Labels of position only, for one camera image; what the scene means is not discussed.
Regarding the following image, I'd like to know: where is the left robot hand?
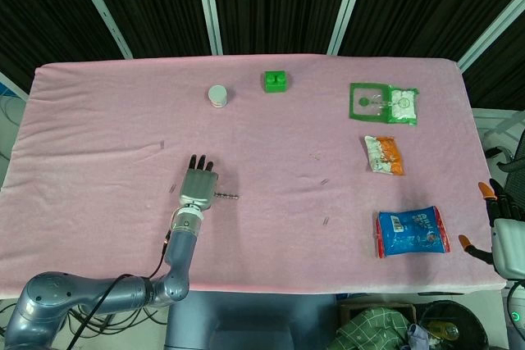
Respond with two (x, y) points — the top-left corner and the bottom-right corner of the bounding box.
(179, 154), (220, 210)

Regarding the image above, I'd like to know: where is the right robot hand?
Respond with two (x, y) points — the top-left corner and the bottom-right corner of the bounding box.
(458, 179), (525, 280)

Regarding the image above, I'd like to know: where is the pink table cloth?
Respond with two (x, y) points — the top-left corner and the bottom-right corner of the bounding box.
(0, 54), (508, 300)

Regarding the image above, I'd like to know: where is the black mesh office chair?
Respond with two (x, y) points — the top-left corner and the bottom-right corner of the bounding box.
(486, 128), (525, 187)

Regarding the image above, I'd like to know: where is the black waste bin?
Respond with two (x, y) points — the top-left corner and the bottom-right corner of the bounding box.
(417, 299), (490, 350)

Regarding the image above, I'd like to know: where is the blue red snack packet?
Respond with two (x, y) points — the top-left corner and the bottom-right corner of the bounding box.
(373, 204), (451, 260)

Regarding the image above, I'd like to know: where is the green toy brick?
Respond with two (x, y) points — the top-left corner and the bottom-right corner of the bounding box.
(261, 70), (290, 93)

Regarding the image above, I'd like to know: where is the blue grey robot torso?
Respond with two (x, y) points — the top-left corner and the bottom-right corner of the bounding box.
(165, 290), (340, 350)

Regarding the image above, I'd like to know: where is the orange white snack packet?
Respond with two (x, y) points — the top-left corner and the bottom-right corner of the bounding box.
(363, 134), (407, 177)

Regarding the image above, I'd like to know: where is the green checkered cloth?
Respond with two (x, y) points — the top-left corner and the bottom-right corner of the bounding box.
(335, 307), (416, 350)

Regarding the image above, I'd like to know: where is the green white snack packet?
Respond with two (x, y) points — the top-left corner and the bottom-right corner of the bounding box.
(348, 82), (420, 126)

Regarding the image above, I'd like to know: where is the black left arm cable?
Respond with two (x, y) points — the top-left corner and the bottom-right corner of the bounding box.
(67, 233), (171, 349)

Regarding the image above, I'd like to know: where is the black floor cable tangle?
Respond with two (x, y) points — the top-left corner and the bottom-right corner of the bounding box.
(0, 292), (167, 345)

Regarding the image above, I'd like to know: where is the white partition post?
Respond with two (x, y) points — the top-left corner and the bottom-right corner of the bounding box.
(66, 0), (135, 60)
(456, 0), (525, 73)
(192, 0), (225, 57)
(326, 0), (372, 56)
(0, 70), (30, 99)

